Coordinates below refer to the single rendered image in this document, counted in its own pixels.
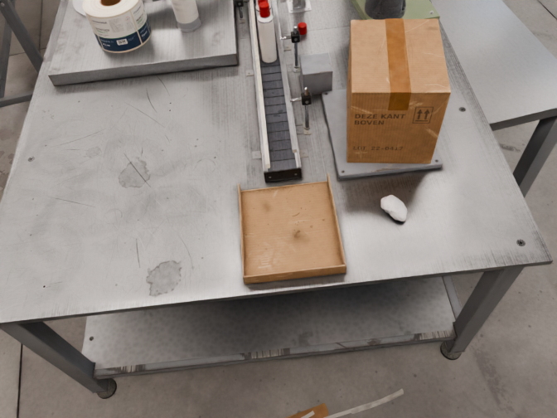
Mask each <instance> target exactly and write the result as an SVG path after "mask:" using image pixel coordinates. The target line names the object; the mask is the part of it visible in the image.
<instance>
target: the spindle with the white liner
mask: <svg viewBox="0 0 557 418"><path fill-rule="evenodd" d="M171 1H172V6H173V10H174V13H175V16H176V21H177V27H178V29H179V30H181V31H183V32H192V31H195V30H196V29H197V28H198V27H199V26H200V25H201V20H200V19H199V13H198V11H197V6H196V0H171Z"/></svg>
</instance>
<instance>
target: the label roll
mask: <svg viewBox="0 0 557 418"><path fill-rule="evenodd" d="M82 7H83V9H84V11H85V15H86V16H87V19H88V21H89V23H90V26H91V28H92V30H93V32H94V35H95V37H96V40H97V42H98V43H99V46H100V47H101V48H102V49H103V50H105V51H108V52H113V53H122V52H127V51H132V50H135V49H137V48H139V47H140V46H142V45H143V44H145V43H146V42H147V41H148V39H149V38H150V36H151V34H152V29H151V27H150V24H149V21H148V17H147V14H146V12H145V9H144V6H143V2H142V0H84V1H83V4H82Z"/></svg>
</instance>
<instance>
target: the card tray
mask: <svg viewBox="0 0 557 418"><path fill-rule="evenodd" d="M238 192H239V208H240V239H241V255H242V272H243V280H244V282H245V284H255V283H263V282H270V281H278V280H286V279H300V278H307V277H314V276H322V275H336V274H344V273H346V260H345V255H344V250H343V246H342V242H341V233H340V229H339V225H338V220H337V212H336V208H335V203H334V199H333V194H332V186H331V182H330V177H329V173H328V174H327V181H324V182H310V183H303V184H295V185H287V186H280V187H266V188H259V189H251V190H244V191H241V190H240V184H239V183H238Z"/></svg>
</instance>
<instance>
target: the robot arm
mask: <svg viewBox="0 0 557 418"><path fill-rule="evenodd" d="M405 10H406V0H366V5H365V11H366V14H367V15H368V16H369V17H371V18H373V19H375V20H385V19H390V18H402V17H403V15H404V14H405Z"/></svg>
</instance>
